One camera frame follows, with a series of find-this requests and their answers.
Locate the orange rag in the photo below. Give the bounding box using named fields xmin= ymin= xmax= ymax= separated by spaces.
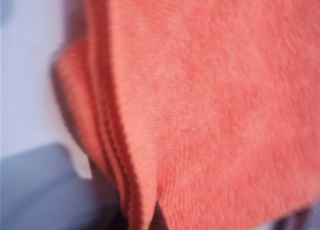
xmin=52 ymin=0 xmax=320 ymax=230

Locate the grey closed laptop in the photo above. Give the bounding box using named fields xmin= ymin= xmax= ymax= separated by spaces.
xmin=0 ymin=142 xmax=126 ymax=230

